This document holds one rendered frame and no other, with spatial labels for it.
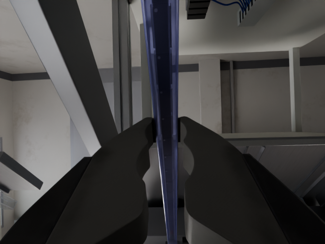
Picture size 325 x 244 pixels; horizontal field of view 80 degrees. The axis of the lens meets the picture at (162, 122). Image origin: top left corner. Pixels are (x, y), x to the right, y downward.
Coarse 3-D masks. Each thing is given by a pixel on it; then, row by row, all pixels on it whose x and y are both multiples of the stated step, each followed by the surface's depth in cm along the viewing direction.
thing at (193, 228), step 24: (192, 120) 11; (192, 144) 9; (216, 144) 9; (192, 168) 9; (216, 168) 8; (240, 168) 8; (192, 192) 7; (216, 192) 7; (240, 192) 7; (192, 216) 6; (216, 216) 6; (240, 216) 6; (264, 216) 6; (192, 240) 6; (216, 240) 6; (240, 240) 5; (264, 240) 5
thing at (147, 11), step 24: (144, 0) 7; (168, 0) 7; (144, 24) 8; (168, 24) 8; (168, 48) 8; (168, 72) 9; (168, 96) 10; (168, 120) 11; (168, 144) 13; (168, 168) 15; (168, 192) 18; (168, 216) 22; (168, 240) 28
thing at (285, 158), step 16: (240, 144) 25; (256, 144) 25; (272, 144) 25; (288, 144) 25; (304, 144) 25; (320, 144) 25; (272, 160) 27; (288, 160) 27; (304, 160) 27; (320, 160) 27; (144, 176) 30; (288, 176) 30; (304, 176) 30; (320, 176) 30; (160, 192) 34; (304, 192) 33; (320, 192) 34
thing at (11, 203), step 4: (0, 192) 24; (0, 196) 24; (4, 196) 24; (8, 196) 25; (0, 200) 24; (4, 200) 24; (8, 200) 25; (12, 200) 25; (0, 204) 24; (4, 204) 24; (8, 204) 25; (12, 204) 25; (4, 208) 25; (8, 208) 25; (12, 208) 25
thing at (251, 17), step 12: (192, 0) 43; (204, 0) 43; (216, 0) 49; (240, 0) 50; (252, 0) 47; (264, 0) 46; (192, 12) 47; (204, 12) 47; (240, 12) 56; (252, 12) 51; (264, 12) 51; (240, 24) 57; (252, 24) 57
